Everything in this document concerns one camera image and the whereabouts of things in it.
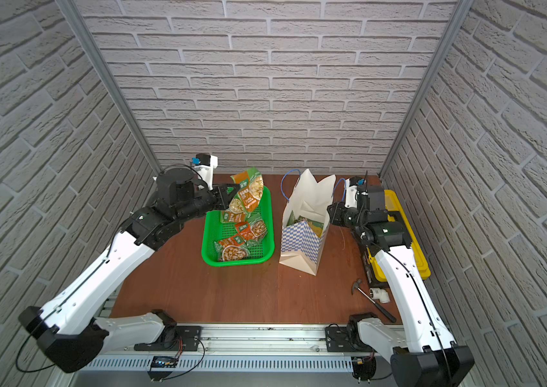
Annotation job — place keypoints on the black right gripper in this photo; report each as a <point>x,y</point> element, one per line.
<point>336,215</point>

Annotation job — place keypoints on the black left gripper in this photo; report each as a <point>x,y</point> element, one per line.
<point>225,196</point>

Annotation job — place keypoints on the red mushroom soup packet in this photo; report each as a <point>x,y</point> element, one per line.
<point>252,230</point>

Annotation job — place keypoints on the green soup packet back side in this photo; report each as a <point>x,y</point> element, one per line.
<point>316,226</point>

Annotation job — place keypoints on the green cream soup packet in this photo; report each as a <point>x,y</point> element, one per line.
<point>232,249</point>

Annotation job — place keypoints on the white blue checkered paper bag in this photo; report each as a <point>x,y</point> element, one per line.
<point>301,249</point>

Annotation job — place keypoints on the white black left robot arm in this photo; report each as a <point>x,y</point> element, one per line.
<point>67,329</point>

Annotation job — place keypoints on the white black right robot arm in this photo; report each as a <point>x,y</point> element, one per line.
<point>427,354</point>

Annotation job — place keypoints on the white pipe elbow fitting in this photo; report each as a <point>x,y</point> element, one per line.
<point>379,295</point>

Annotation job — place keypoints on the green plastic perforated basket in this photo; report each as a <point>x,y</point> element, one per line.
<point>215,230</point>

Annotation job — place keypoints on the yellow black toolbox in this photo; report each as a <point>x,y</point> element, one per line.
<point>397,232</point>

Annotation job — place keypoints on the black round connector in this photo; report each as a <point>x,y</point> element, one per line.
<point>363,368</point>

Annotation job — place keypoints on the small black controller board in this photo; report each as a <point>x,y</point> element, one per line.
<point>163,362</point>

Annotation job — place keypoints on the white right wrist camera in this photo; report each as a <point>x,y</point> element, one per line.
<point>351,187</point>

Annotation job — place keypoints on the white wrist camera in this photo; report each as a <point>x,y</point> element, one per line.
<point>351,187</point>
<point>205,164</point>

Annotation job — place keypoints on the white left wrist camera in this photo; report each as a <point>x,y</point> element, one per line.
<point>205,164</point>

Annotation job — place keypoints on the black handled hammer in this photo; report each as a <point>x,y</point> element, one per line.
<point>387,314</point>

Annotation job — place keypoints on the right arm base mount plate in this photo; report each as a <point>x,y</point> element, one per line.
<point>338,340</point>

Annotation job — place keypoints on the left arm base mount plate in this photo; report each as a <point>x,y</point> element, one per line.
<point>186,336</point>

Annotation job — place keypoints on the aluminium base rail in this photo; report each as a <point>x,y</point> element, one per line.
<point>238,348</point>

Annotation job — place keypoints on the aluminium right corner post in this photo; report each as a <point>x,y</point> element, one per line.
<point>459,14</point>

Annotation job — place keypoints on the aluminium corner frame post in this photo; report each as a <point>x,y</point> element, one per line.
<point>78,26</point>

